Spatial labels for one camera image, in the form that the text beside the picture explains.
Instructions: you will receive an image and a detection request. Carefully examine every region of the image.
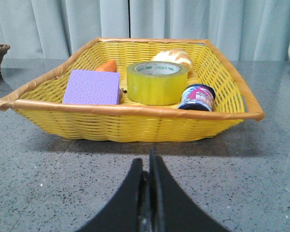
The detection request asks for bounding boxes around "purple foam block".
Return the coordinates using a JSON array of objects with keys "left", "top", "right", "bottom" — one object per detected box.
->
[{"left": 62, "top": 70, "right": 120, "bottom": 104}]

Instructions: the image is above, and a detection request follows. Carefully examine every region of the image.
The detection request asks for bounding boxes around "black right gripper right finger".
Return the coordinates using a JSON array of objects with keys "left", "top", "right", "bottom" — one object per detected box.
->
[{"left": 149, "top": 149, "right": 227, "bottom": 232}]

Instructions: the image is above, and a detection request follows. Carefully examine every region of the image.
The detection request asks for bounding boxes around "pale grey curtain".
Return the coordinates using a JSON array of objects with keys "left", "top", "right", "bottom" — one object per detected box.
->
[{"left": 0, "top": 0, "right": 290, "bottom": 60}]

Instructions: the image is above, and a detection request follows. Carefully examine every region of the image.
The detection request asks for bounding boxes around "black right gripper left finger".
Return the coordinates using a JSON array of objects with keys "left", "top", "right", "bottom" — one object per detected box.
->
[{"left": 78, "top": 159, "right": 143, "bottom": 232}]

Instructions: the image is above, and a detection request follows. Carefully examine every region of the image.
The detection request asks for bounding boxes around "orange toy carrot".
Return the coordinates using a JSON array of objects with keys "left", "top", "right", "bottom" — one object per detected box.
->
[{"left": 95, "top": 60, "right": 116, "bottom": 73}]

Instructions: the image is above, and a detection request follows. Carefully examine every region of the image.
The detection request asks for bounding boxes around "small blue printed can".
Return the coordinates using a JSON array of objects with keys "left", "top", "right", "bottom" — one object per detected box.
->
[{"left": 177, "top": 84, "right": 216, "bottom": 112}]

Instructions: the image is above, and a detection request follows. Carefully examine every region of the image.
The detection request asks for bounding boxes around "yellow woven basket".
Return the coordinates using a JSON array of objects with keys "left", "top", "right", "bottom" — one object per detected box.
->
[{"left": 0, "top": 38, "right": 265, "bottom": 142}]

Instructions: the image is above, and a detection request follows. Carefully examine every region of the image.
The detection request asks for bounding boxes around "yellow tape roll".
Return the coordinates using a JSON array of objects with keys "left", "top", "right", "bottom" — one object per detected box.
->
[{"left": 126, "top": 61, "right": 189, "bottom": 105}]

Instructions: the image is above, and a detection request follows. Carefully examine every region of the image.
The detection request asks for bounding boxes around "toy bread roll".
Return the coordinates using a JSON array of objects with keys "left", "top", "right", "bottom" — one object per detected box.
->
[{"left": 151, "top": 48, "right": 193, "bottom": 71}]

